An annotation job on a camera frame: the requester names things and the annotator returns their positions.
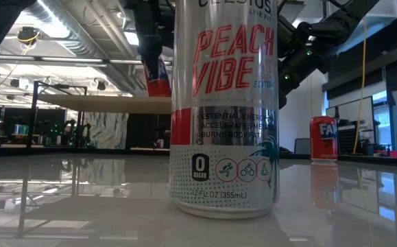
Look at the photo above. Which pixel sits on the black framed glass board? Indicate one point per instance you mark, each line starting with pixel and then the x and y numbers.
pixel 350 109

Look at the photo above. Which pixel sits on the wooden shelf with black frame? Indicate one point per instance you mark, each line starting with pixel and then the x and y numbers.
pixel 33 116

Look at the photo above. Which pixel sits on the silver ribbed ceiling duct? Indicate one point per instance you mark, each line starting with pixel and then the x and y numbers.
pixel 81 44

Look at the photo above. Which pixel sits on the grey waste bin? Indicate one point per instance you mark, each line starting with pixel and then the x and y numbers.
pixel 301 147

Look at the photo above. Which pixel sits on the white crinkled wrapped column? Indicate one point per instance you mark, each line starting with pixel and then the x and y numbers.
pixel 105 130

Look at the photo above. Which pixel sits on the wooden shelf board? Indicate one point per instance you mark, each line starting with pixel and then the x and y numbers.
pixel 109 104

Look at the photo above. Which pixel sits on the small red box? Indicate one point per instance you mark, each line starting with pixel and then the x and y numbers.
pixel 394 154

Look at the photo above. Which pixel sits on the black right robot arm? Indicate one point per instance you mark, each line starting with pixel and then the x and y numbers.
pixel 321 37

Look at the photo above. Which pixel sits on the long ceiling light strip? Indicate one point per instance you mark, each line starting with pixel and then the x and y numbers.
pixel 68 59

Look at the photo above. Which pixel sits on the black aluminium table frame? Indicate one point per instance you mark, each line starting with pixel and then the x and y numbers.
pixel 81 151

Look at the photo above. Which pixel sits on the small teal lit monitor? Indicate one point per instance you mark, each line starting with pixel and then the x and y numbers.
pixel 20 129

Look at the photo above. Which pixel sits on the black pegboard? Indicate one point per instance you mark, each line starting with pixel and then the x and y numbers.
pixel 346 139

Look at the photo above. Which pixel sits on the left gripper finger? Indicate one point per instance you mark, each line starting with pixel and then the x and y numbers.
pixel 152 58

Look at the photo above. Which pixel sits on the red orange soda can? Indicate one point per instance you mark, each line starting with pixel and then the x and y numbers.
pixel 160 87
pixel 323 144

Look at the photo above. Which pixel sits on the tall white black-top energy can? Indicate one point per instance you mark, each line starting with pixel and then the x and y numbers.
pixel 224 103

